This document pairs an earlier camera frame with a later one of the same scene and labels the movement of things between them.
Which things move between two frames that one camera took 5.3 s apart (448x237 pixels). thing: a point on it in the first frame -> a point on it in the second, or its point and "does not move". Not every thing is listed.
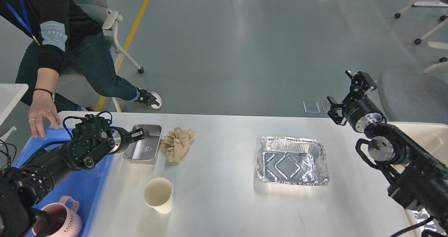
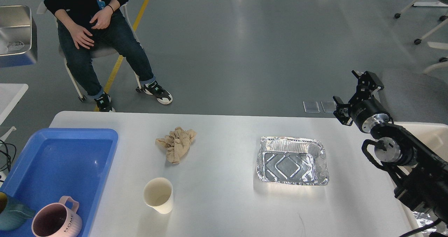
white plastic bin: x=432 y=137 does not move
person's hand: x=42 y=105 -> x=104 y=16
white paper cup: x=158 y=194 does not move
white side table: x=10 y=94 does not move
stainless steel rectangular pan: x=144 y=151 -> x=18 y=36
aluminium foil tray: x=294 y=160 does not move
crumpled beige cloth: x=176 y=144 does not move
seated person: x=65 y=37 -> x=90 y=22
